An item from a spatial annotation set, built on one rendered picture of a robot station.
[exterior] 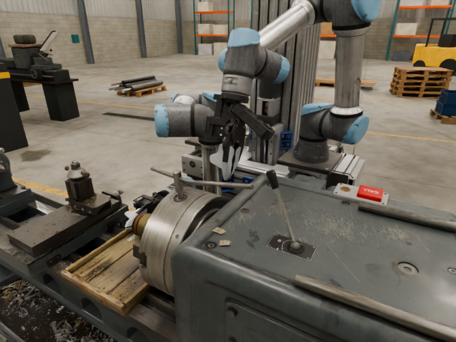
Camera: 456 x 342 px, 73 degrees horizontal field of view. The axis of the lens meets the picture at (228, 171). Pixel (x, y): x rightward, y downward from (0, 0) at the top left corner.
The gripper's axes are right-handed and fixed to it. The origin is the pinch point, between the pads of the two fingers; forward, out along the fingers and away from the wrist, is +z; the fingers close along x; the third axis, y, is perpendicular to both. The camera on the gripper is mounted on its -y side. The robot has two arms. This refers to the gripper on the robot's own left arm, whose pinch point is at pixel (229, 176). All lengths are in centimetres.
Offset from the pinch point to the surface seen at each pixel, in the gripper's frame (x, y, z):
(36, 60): -277, 586, -79
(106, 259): -9, 49, 43
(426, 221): -12.3, -44.5, 1.3
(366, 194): -19.3, -31.1, -0.8
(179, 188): 2.6, 12.9, 6.1
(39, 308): -8, 87, 80
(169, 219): 6.2, 12.0, 13.9
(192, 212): 3.5, 7.0, 11.2
